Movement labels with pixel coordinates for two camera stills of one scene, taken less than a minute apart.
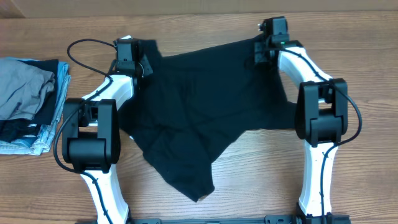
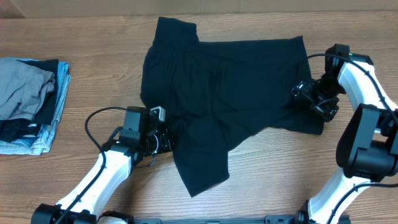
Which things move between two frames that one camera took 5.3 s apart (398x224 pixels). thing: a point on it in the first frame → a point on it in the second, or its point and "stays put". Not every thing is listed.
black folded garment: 11,129 stays put
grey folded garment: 23,88 stays put
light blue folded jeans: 38,144 stays put
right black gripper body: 259,54 → 301,93
